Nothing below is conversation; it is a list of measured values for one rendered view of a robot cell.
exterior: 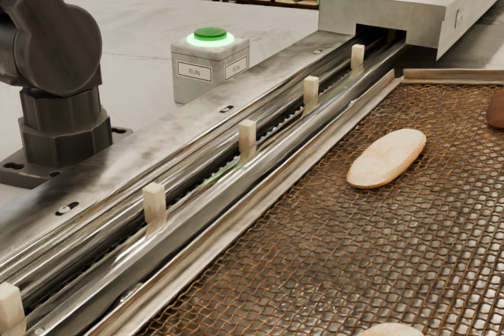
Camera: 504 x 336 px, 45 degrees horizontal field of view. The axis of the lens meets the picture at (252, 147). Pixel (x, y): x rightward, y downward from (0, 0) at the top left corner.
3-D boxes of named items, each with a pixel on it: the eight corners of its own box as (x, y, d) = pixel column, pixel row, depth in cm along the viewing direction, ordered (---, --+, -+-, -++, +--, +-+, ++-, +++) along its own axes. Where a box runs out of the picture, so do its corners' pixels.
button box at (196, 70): (207, 107, 83) (204, 26, 78) (258, 119, 79) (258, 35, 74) (169, 129, 76) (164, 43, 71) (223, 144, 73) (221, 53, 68)
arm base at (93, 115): (68, 130, 68) (-6, 182, 58) (58, 61, 64) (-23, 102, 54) (138, 142, 65) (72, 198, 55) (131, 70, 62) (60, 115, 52)
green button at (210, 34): (206, 37, 76) (205, 25, 75) (233, 43, 74) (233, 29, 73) (187, 46, 72) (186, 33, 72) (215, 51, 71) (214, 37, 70)
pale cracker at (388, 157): (391, 133, 50) (389, 120, 49) (437, 137, 48) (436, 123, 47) (334, 186, 42) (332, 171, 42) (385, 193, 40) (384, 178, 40)
